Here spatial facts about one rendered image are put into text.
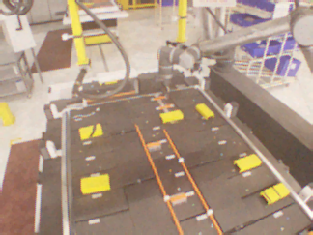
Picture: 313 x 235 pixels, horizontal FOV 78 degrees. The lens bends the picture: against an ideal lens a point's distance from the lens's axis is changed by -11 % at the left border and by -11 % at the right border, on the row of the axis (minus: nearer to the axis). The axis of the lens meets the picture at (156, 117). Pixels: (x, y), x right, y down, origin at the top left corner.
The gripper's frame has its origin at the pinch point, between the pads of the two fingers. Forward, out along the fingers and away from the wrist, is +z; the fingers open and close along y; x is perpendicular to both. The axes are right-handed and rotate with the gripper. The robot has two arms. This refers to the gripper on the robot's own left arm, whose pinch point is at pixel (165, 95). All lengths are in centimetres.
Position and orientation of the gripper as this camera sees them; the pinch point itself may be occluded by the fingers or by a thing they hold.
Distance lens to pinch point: 170.6
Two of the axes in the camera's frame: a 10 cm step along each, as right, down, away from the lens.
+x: -9.5, 2.0, -2.5
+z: 0.0, 7.9, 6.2
